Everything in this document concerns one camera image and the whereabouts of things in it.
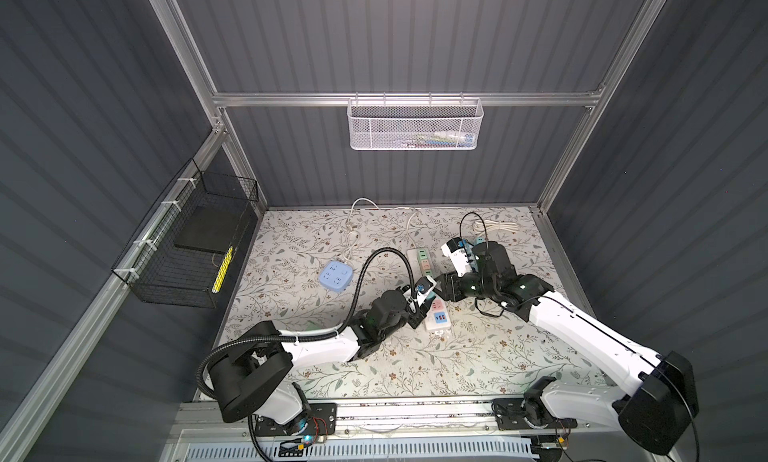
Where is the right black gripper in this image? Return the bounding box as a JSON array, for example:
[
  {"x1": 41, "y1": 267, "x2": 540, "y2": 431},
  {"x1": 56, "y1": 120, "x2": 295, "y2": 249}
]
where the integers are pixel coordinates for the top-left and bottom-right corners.
[{"x1": 425, "y1": 267, "x2": 495, "y2": 301}]

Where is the white multicolour power strip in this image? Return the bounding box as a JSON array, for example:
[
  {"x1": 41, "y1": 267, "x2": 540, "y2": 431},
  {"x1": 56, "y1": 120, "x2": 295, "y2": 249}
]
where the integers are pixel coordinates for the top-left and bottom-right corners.
[{"x1": 407, "y1": 248, "x2": 452, "y2": 335}]

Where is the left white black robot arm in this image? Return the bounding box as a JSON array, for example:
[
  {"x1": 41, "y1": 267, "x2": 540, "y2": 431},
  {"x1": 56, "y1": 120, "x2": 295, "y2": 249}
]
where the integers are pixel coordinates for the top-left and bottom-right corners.
[{"x1": 200, "y1": 279, "x2": 434, "y2": 435}]

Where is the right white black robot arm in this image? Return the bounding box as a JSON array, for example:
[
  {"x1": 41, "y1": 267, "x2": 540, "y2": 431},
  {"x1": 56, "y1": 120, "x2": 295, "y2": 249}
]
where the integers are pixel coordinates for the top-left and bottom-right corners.
[{"x1": 436, "y1": 273, "x2": 698, "y2": 455}]

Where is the blue triangular socket adapter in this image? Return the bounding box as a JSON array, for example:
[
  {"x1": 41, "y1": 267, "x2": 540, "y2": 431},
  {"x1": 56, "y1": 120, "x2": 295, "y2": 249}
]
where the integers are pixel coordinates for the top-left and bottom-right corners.
[{"x1": 318, "y1": 260, "x2": 354, "y2": 293}]

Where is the floral table mat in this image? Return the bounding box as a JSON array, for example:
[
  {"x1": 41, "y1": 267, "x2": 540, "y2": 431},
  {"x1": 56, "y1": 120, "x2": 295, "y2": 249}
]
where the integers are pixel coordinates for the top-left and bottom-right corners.
[{"x1": 221, "y1": 206, "x2": 606, "y2": 398}]

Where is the yellow marker pen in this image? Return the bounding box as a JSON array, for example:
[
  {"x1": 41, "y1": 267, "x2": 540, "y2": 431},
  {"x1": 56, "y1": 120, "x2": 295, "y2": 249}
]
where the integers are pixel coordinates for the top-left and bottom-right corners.
[{"x1": 211, "y1": 246, "x2": 235, "y2": 294}]

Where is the black pad in basket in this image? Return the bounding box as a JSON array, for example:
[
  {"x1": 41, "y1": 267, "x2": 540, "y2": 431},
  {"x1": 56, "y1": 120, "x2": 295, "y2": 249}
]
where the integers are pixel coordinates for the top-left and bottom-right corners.
[{"x1": 174, "y1": 206, "x2": 249, "y2": 255}]

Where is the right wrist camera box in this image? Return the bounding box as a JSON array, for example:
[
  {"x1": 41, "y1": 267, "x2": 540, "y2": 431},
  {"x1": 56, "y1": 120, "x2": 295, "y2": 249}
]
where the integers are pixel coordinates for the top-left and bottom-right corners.
[{"x1": 441, "y1": 237, "x2": 516, "y2": 289}]

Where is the white coiled cable right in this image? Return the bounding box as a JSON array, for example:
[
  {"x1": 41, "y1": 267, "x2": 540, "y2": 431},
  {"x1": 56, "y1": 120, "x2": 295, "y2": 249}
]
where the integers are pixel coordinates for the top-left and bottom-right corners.
[{"x1": 473, "y1": 219, "x2": 521, "y2": 236}]

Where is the black corrugated cable hose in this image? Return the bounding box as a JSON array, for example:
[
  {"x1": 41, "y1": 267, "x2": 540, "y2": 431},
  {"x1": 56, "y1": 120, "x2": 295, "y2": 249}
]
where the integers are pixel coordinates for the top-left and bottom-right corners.
[{"x1": 195, "y1": 247, "x2": 418, "y2": 462}]

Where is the white power strip cable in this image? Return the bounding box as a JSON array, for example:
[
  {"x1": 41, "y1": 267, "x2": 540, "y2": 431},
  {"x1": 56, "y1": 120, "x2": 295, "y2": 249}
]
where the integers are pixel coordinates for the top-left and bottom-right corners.
[{"x1": 341, "y1": 196, "x2": 421, "y2": 253}]

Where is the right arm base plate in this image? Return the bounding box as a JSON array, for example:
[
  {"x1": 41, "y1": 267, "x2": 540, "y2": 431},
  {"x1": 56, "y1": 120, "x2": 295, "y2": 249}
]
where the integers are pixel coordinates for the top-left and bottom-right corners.
[{"x1": 491, "y1": 397, "x2": 578, "y2": 430}]

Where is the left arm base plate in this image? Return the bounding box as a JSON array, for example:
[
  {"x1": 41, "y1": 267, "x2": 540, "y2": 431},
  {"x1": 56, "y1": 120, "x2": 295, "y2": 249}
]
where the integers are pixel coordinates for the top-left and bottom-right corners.
[{"x1": 255, "y1": 402, "x2": 338, "y2": 437}]

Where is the white wire mesh basket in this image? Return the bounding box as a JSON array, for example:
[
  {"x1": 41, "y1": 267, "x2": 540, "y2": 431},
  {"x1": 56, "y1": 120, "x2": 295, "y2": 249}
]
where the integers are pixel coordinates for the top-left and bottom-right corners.
[{"x1": 346, "y1": 98, "x2": 484, "y2": 151}]

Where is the black wire wall basket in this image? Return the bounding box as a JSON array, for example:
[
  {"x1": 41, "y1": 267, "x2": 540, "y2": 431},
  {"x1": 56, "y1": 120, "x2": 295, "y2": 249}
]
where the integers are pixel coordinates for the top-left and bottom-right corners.
[{"x1": 112, "y1": 160, "x2": 259, "y2": 309}]

